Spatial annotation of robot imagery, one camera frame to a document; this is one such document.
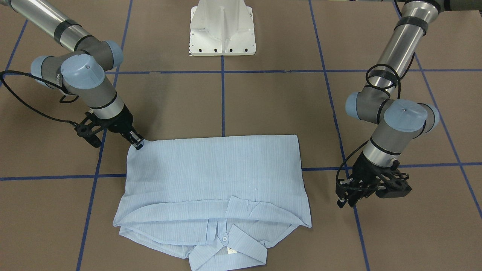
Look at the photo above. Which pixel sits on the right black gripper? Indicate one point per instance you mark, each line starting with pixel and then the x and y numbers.
pixel 121 123

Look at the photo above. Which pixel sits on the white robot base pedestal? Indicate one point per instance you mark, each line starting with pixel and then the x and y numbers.
pixel 222 28

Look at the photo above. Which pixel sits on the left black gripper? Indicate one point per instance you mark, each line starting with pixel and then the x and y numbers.
pixel 364 169

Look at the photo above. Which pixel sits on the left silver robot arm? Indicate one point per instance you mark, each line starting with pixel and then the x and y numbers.
pixel 398 120

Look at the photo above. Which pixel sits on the light blue button shirt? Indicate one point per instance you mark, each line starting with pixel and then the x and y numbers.
pixel 218 202

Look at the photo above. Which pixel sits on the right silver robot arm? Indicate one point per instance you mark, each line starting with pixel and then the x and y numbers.
pixel 81 72

